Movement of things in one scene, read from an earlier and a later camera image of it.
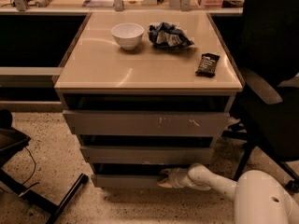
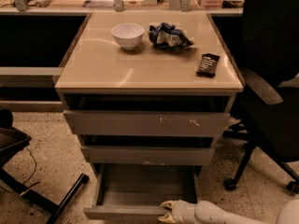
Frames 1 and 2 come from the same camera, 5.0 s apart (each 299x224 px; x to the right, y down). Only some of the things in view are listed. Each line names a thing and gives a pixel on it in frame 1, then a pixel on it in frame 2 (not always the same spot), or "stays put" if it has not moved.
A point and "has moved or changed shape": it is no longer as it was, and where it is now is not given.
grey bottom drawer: (126, 175) has moved or changed shape
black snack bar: (207, 65) stays put
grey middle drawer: (149, 155) stays put
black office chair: (269, 77) stays put
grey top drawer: (147, 122) stays put
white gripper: (175, 176) to (180, 211)
